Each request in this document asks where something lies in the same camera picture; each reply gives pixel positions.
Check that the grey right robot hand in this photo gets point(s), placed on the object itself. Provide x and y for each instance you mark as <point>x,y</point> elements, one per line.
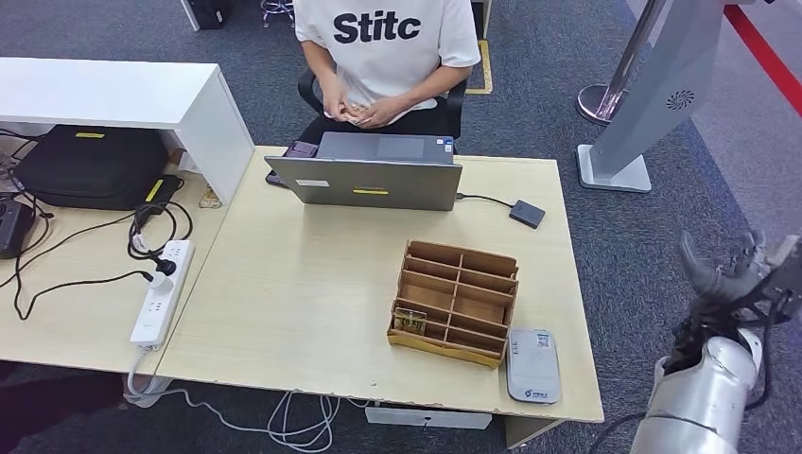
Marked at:
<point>720,282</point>

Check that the person's left hand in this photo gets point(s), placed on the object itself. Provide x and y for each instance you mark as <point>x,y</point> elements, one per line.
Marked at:
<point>382,114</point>

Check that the person's right hand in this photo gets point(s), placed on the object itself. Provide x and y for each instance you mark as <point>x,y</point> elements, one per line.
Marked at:
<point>335,106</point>

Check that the person's right forearm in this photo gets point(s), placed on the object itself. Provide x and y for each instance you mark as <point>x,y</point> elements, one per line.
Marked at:
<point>319,69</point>

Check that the person's left forearm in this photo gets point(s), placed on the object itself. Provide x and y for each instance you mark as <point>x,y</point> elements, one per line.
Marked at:
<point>432,88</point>

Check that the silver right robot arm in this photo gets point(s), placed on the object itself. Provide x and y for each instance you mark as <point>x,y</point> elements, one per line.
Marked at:
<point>702,395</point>

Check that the person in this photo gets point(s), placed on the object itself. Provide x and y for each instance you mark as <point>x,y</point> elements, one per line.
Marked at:
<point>388,69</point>

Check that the grey card reader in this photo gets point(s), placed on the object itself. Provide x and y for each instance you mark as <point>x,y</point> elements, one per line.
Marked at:
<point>532,370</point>

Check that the black office chair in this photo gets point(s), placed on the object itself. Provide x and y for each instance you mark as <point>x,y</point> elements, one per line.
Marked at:
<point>308,94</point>

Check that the dark phone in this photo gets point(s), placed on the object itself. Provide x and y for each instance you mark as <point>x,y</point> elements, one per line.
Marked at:
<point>301,150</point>

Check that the grey laptop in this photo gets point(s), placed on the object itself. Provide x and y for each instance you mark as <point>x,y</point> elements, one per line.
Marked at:
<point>376,182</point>

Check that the chrome stool base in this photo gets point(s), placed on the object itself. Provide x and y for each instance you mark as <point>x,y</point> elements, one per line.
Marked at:
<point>275,9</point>

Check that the small clear packet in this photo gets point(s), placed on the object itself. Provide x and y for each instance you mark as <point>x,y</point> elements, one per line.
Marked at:
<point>209,199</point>

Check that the black cabinet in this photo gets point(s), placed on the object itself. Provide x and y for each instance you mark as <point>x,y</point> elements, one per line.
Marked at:
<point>210,12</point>

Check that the small black USB box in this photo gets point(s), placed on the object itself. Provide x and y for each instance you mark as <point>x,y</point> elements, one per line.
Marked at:
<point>527,214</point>

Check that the cardboard divided organizer box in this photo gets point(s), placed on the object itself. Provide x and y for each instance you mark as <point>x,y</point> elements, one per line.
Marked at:
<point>438,294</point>

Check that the black adapter with yellow label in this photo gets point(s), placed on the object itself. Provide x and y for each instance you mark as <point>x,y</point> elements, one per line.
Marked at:
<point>161,191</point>

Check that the white desk shelf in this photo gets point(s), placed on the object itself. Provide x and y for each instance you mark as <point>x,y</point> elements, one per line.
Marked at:
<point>125,94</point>

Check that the grey kiosk stand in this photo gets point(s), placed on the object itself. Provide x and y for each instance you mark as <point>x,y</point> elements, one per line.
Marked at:
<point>680,62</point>

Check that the white plug adapter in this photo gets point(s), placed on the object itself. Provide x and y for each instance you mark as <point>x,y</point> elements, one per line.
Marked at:
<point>161,286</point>

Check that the black carrying case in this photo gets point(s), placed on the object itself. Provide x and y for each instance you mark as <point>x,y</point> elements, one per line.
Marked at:
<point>88,168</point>

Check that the white power strip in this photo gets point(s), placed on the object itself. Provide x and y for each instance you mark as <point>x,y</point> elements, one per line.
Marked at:
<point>162,313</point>

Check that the black desktop device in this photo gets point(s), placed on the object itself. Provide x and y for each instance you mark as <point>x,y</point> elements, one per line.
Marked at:
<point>14,228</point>

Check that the chrome stanchion post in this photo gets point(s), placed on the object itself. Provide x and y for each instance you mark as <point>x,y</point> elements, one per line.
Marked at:
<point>599,104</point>

